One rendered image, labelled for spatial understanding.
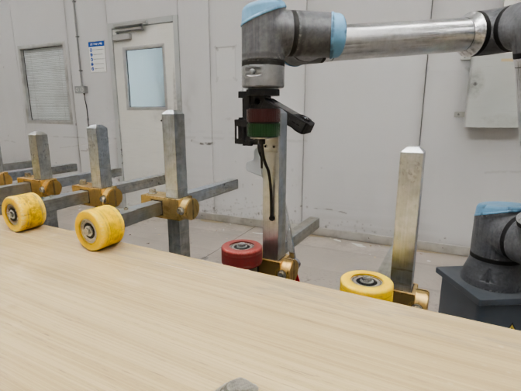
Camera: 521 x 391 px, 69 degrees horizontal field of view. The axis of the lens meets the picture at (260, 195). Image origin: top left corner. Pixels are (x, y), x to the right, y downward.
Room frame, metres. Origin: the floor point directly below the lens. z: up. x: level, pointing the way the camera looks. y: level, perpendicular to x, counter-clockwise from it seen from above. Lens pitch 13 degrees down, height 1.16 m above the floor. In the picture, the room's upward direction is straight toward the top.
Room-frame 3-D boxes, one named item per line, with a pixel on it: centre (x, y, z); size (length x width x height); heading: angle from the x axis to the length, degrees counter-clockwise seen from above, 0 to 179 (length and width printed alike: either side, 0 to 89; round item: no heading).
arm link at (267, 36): (0.83, -0.01, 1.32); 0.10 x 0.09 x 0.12; 103
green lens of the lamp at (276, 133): (0.69, -0.01, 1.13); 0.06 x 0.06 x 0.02
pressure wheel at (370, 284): (0.54, -0.16, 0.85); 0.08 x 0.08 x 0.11
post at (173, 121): (0.85, 0.19, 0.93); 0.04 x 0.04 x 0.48; 62
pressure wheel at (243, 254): (0.70, 0.04, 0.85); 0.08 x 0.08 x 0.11
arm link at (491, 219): (1.18, -0.79, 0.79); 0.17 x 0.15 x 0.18; 13
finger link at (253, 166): (0.82, 0.01, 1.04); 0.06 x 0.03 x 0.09; 62
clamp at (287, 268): (0.74, -0.01, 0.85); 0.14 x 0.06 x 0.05; 62
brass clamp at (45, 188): (1.09, 0.65, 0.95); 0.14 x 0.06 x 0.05; 62
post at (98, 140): (0.97, 0.41, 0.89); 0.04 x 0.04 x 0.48; 62
